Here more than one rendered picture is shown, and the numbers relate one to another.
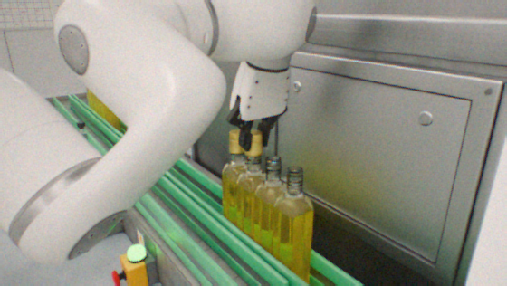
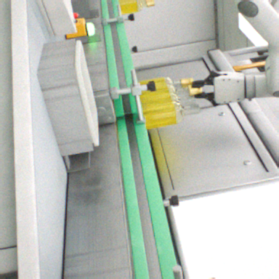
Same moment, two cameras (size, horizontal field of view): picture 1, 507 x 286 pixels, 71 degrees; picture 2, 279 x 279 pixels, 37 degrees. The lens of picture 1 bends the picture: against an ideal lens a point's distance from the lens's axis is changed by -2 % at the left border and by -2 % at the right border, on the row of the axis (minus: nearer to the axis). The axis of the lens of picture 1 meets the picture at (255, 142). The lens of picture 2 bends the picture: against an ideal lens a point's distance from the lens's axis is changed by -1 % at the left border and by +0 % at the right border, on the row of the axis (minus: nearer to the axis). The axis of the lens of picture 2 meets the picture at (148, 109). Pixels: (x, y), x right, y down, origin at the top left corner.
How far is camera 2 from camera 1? 0.89 m
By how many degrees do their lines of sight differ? 24
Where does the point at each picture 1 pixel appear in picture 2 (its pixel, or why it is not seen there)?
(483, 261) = (195, 202)
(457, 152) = (240, 176)
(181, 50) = not seen: outside the picture
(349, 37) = (263, 128)
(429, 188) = (213, 175)
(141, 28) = not seen: outside the picture
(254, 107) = (223, 83)
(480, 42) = not seen: outside the picture
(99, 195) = (269, 9)
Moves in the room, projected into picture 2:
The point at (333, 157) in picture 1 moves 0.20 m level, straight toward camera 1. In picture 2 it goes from (194, 138) to (200, 119)
